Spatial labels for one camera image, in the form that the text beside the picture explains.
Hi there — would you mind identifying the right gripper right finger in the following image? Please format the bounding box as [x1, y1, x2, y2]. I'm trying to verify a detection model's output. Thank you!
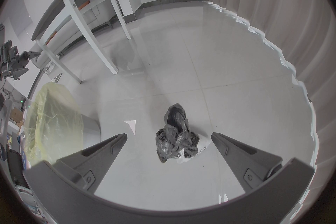
[211, 132, 283, 194]

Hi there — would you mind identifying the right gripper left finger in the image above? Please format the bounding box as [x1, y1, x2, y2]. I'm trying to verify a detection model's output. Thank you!
[55, 133, 128, 195]

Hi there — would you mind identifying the yellow plastic bag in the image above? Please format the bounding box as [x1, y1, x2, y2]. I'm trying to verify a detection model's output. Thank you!
[25, 82, 84, 166]

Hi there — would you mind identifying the crumpled black plastic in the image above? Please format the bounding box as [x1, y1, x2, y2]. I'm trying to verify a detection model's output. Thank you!
[155, 103, 200, 164]

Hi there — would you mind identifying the brown cardboard box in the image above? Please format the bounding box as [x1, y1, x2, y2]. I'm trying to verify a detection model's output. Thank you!
[10, 108, 25, 124]

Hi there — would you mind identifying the white sofa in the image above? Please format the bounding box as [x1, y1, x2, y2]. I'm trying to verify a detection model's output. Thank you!
[43, 0, 118, 57]

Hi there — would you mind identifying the white curtain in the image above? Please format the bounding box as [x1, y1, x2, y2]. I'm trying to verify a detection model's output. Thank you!
[203, 0, 336, 166]

